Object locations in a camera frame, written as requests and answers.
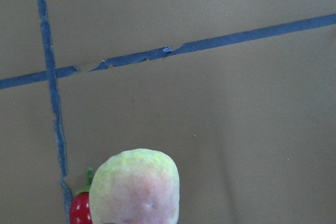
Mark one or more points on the pale green pink peach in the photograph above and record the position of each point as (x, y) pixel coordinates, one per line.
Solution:
(136, 186)

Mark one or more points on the red chili pepper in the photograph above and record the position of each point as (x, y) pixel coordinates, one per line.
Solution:
(79, 211)

